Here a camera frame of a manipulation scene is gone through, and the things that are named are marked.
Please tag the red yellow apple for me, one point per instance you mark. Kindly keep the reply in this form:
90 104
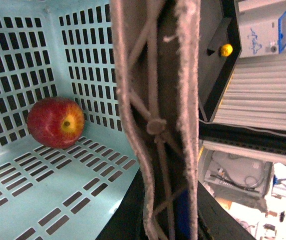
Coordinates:
56 122

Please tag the light blue plastic basket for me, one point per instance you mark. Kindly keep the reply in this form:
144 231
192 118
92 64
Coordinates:
67 171

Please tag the black perforated steel post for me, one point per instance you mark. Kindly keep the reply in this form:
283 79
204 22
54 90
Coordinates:
266 140

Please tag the black upper display tray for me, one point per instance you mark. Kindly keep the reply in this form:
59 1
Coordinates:
214 71

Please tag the white blue chest freezer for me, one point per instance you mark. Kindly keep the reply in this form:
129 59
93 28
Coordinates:
262 30

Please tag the yellow lemon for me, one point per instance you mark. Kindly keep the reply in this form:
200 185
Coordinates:
226 50

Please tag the black triangular divider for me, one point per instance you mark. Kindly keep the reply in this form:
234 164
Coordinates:
219 38

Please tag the upper white washing machine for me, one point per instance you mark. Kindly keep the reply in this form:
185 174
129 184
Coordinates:
228 173

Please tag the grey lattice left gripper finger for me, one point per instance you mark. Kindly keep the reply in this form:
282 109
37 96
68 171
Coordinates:
156 47

